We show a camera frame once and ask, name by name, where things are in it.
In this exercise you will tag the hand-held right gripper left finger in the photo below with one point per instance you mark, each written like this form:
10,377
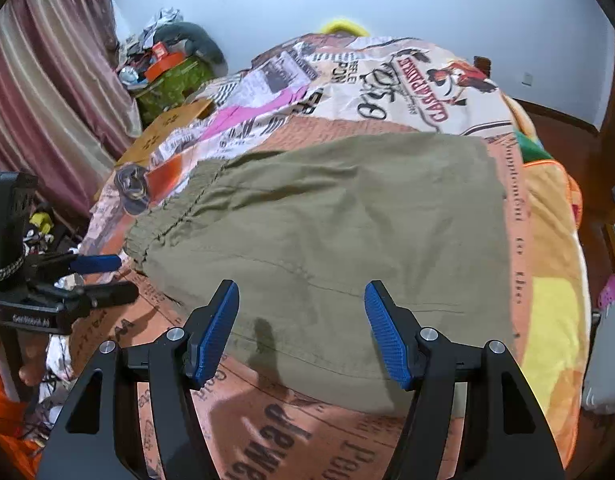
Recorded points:
217,335

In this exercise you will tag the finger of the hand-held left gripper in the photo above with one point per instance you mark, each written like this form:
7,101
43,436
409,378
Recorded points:
112,295
97,262

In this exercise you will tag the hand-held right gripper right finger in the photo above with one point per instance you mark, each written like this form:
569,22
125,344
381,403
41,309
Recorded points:
387,335

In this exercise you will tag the olive green pants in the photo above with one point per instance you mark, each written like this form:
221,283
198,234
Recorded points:
337,235

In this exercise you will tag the person's left hand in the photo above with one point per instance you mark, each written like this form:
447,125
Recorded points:
31,362

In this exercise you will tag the yellow toy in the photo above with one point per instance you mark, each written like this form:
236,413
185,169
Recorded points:
41,225

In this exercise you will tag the striped brown curtain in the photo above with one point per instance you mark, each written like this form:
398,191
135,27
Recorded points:
47,85

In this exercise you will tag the wooden lap desk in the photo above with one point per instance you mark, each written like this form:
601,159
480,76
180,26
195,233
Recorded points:
157,130

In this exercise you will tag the green patterned bag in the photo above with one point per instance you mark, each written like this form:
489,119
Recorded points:
172,90

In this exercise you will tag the orange box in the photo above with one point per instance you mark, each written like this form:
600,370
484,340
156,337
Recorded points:
165,65

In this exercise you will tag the white plastic container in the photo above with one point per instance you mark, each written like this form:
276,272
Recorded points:
607,360

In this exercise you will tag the pink slipper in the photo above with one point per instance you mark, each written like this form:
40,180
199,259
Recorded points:
610,290

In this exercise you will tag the pile of clothes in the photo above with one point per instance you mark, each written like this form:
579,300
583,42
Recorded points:
147,30

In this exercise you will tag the printed newspaper pattern blanket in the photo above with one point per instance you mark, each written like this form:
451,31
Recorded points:
387,90

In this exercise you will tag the grey long pillow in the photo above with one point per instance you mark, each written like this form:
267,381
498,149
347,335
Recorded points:
202,40

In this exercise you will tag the yellow curved foam tube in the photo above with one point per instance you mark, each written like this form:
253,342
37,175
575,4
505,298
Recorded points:
345,25

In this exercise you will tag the wooden bed post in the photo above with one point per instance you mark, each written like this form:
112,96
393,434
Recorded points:
481,66

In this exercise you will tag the white wall socket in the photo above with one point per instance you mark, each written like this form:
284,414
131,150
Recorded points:
527,79

